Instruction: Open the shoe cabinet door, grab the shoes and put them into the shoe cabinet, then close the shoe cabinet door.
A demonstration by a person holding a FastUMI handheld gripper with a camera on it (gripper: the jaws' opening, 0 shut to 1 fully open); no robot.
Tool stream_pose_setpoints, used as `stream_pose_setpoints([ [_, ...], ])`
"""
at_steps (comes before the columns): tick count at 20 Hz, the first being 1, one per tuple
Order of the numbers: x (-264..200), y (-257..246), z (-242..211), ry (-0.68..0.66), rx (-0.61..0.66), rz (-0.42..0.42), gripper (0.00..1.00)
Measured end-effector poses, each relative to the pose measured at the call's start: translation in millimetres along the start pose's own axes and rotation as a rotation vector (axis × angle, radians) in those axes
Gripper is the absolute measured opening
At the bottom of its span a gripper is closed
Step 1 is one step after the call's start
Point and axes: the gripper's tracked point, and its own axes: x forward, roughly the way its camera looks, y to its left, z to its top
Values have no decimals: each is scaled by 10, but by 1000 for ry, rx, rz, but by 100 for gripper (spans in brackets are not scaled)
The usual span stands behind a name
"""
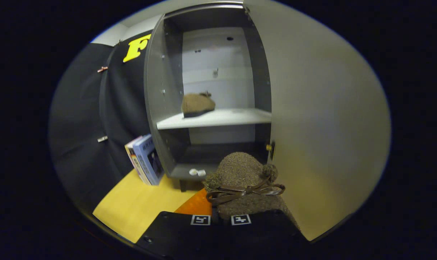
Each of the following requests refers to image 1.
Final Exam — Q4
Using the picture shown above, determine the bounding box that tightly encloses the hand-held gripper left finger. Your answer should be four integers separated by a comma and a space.
135, 188, 214, 255

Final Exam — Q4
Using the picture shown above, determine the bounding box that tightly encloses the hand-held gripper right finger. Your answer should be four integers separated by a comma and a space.
218, 209, 310, 255

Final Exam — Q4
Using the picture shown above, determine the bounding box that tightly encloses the brown shoe with bow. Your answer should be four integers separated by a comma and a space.
203, 152, 300, 230
181, 91, 216, 118

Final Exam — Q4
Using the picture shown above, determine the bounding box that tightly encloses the beige shoe cabinet door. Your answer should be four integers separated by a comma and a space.
244, 0, 391, 242

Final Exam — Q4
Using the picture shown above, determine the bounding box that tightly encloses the blue book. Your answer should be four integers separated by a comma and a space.
133, 134, 165, 186

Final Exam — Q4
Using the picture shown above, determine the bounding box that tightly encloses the white book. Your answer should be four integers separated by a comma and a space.
124, 135, 152, 185

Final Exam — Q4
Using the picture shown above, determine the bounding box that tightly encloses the black backdrop cloth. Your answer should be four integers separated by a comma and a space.
48, 31, 154, 213

